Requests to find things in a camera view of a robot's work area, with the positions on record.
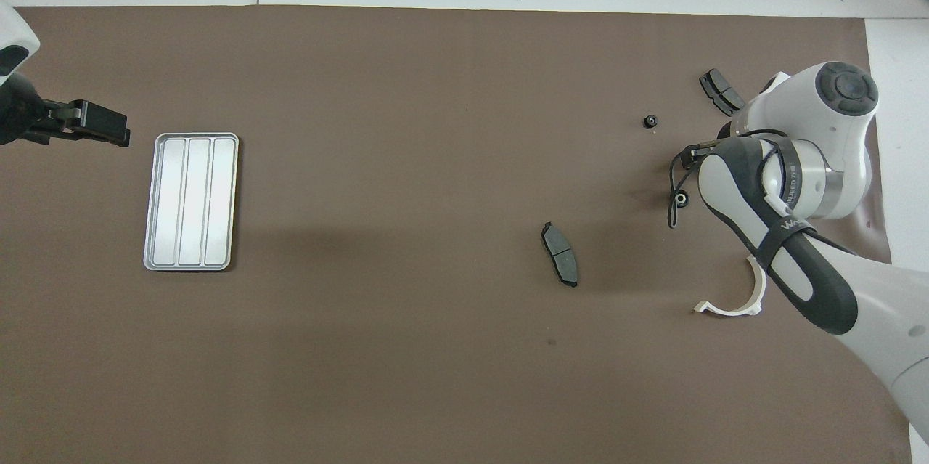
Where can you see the long dark grey brake pad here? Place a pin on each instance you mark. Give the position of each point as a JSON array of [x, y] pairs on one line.
[[560, 253]]

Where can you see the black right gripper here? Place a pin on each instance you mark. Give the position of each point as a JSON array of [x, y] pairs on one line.
[[700, 152]]

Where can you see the white curved plastic bracket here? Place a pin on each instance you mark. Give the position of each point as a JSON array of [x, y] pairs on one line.
[[726, 310]]

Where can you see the brown table mat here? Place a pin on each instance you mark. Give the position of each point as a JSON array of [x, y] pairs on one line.
[[435, 159]]

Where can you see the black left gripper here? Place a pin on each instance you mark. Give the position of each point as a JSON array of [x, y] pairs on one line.
[[18, 112]]

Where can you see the short dark grey brake pad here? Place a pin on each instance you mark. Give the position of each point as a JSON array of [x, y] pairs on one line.
[[715, 85]]

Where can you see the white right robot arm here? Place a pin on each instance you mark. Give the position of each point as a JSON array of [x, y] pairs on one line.
[[827, 181]]

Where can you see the silver metal tray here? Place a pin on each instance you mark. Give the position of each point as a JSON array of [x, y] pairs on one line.
[[190, 202]]

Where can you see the small black bearing gear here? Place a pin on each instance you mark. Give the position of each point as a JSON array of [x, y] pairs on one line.
[[651, 121]]

